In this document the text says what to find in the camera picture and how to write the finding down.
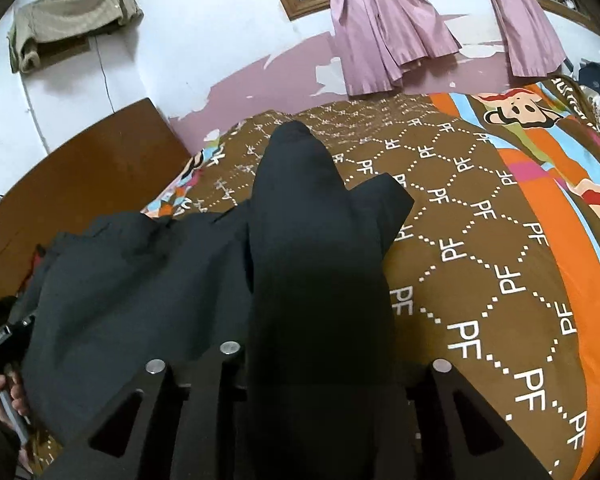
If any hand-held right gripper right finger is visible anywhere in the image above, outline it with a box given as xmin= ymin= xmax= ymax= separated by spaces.
xmin=402 ymin=358 xmax=552 ymax=480

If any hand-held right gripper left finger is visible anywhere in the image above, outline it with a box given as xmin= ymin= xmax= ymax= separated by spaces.
xmin=45 ymin=341 xmax=253 ymax=480

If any black garment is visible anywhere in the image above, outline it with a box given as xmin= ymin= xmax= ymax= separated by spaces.
xmin=7 ymin=121 xmax=415 ymax=480

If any brown wooden headboard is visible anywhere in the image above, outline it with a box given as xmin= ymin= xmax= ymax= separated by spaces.
xmin=0 ymin=97 xmax=193 ymax=306

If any colourful printed blanket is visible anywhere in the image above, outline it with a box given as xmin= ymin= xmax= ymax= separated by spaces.
xmin=30 ymin=77 xmax=600 ymax=480

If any pink tied curtain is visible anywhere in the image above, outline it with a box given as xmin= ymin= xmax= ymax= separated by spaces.
xmin=482 ymin=0 xmax=567 ymax=78
xmin=329 ymin=0 xmax=462 ymax=97

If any thin wall cable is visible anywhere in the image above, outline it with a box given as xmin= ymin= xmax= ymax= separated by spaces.
xmin=94 ymin=35 xmax=117 ymax=112

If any beige cloth on wall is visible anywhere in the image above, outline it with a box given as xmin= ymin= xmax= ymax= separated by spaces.
xmin=7 ymin=0 xmax=145 ymax=75

